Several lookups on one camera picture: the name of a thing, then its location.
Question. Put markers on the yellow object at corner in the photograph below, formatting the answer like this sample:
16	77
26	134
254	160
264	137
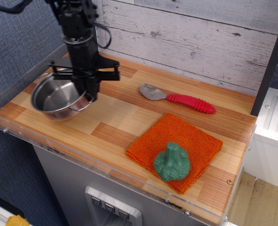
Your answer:
17	221

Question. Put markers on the white ridged side counter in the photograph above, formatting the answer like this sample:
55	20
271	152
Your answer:
261	158

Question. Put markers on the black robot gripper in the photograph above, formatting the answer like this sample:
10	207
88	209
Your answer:
84	67

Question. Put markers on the orange knitted cloth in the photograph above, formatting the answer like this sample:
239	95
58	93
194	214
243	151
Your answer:
200	146

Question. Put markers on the green toy broccoli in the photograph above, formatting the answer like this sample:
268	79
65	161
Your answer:
173	163

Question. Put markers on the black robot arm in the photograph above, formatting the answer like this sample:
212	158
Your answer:
74	18

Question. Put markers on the red handled metal spoon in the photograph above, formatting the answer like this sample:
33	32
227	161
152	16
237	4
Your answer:
152	93

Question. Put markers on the silver steel pot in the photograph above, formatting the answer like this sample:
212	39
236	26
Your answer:
59	99

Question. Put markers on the grey cabinet with button panel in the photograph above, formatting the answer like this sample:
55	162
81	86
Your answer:
90	198

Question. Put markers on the clear acrylic table guard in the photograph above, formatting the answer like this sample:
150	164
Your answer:
99	136

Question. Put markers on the right black vertical post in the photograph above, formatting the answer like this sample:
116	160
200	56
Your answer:
266	80

